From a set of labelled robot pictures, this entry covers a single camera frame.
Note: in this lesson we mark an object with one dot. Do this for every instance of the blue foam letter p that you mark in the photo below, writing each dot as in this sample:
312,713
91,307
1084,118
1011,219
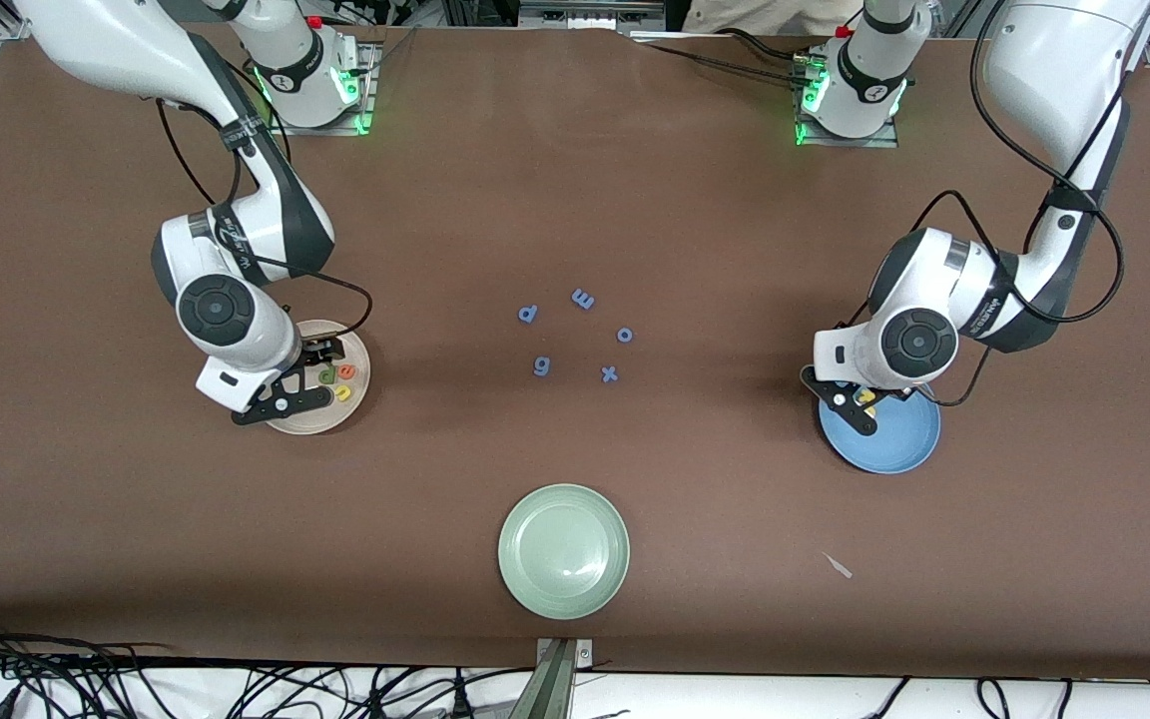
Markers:
524,319

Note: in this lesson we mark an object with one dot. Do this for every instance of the beige brown plate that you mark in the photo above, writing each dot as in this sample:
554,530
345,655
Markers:
353,414

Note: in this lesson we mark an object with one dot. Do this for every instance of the blue plate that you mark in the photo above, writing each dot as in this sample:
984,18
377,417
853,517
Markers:
894,444

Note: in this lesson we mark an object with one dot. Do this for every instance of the blue foam letter m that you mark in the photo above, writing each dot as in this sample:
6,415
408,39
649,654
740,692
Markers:
583,300

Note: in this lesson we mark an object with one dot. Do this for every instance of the blue foam letter g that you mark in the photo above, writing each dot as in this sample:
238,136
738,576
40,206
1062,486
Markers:
541,373

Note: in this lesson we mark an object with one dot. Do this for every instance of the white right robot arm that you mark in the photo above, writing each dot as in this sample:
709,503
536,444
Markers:
226,310

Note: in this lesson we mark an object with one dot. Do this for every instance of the brown table cover sheet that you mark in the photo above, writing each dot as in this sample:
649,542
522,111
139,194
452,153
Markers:
136,519

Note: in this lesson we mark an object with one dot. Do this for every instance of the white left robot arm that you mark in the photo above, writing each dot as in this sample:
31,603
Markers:
919,345

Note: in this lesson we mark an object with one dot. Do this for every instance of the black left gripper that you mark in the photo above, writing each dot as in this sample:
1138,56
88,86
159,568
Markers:
893,392

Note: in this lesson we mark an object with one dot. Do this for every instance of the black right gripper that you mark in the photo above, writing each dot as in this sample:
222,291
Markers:
316,353

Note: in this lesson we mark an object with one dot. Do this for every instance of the person in beige trousers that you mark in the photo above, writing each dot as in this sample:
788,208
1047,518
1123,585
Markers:
765,15

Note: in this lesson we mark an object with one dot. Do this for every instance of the grey power strip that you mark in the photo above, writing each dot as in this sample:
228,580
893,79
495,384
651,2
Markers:
585,15

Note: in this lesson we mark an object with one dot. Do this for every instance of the aluminium clamp bracket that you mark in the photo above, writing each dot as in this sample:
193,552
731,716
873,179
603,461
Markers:
557,679

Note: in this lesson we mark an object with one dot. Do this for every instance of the pale green plate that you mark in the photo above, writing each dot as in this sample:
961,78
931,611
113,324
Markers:
563,551

